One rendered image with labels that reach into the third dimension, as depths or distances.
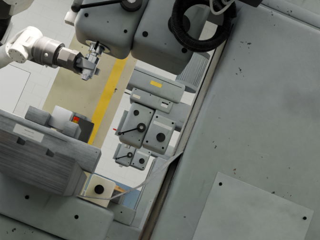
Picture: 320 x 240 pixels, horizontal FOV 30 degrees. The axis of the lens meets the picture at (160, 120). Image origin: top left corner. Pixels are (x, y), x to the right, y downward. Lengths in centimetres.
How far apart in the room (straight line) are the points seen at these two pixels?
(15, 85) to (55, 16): 149
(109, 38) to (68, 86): 184
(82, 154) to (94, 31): 41
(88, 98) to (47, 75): 750
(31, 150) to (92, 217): 55
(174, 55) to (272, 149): 42
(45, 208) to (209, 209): 46
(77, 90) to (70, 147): 202
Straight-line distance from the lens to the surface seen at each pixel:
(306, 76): 181
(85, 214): 173
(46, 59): 196
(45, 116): 169
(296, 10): 198
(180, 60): 186
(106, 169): 1091
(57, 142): 168
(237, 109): 173
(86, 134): 222
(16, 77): 1120
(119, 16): 188
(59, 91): 368
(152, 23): 186
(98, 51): 193
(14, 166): 123
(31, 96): 1111
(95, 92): 367
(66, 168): 122
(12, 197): 175
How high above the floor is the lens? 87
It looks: 9 degrees up
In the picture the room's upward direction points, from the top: 22 degrees clockwise
